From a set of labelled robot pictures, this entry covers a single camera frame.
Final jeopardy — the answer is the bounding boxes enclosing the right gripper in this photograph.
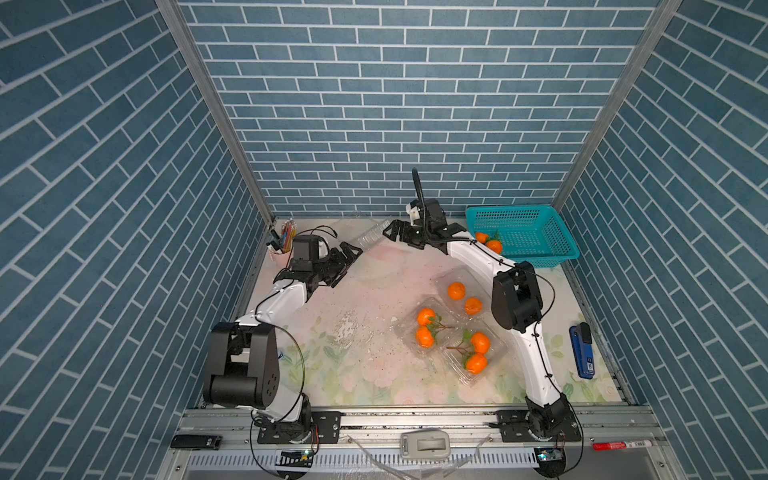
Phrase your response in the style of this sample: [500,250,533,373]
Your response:
[383,223,432,253]

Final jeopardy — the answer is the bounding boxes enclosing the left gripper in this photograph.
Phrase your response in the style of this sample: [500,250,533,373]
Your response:
[310,242,362,286]

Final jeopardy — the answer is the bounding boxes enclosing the clear clamshell container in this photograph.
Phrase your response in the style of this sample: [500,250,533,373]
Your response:
[346,217,393,252]
[393,296,460,358]
[435,267,491,322]
[440,319,509,385]

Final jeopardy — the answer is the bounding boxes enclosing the teal plastic basket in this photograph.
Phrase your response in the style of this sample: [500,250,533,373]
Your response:
[466,205,580,269]

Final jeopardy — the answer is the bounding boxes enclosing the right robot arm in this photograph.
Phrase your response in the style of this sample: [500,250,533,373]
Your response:
[383,169,576,439]

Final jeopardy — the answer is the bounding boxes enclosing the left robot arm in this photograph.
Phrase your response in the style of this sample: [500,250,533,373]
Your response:
[202,231,363,443]

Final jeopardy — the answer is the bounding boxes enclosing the pink pen cup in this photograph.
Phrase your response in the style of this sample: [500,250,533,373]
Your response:
[267,241,293,269]

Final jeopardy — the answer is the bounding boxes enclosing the pens in cup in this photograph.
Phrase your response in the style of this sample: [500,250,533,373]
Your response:
[267,218,297,253]

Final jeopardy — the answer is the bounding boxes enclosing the orange back container left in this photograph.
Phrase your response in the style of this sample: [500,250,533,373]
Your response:
[447,282,466,301]

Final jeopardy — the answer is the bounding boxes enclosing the clear clamshell container back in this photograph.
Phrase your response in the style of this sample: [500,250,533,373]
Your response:
[435,267,491,322]

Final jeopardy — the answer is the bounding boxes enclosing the orange back container right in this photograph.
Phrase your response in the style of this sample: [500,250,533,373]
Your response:
[464,297,483,316]

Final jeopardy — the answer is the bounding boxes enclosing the orange front container upper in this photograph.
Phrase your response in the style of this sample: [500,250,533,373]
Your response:
[470,332,491,355]

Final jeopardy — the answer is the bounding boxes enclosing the clear clamshell container front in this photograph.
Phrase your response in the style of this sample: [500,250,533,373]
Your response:
[440,319,509,385]

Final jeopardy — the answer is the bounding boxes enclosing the orange front container lower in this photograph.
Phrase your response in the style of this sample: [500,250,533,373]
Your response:
[464,353,488,375]

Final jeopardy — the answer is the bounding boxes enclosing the grey tape dispenser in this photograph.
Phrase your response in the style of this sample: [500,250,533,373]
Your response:
[399,428,451,461]

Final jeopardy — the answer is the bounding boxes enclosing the blue stapler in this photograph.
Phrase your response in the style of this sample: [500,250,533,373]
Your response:
[569,322,595,380]

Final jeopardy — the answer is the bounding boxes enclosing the red marker pen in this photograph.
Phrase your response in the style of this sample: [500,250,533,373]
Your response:
[592,440,653,451]

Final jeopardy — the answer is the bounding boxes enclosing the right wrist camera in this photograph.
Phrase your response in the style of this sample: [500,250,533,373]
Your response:
[406,199,428,225]

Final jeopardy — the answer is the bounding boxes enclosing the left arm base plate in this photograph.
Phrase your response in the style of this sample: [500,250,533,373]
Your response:
[256,411,342,445]

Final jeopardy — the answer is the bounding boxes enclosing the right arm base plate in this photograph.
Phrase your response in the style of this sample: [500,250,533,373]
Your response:
[488,409,582,443]

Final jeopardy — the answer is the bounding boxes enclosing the black device on rail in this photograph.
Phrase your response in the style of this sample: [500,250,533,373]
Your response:
[170,434,223,451]

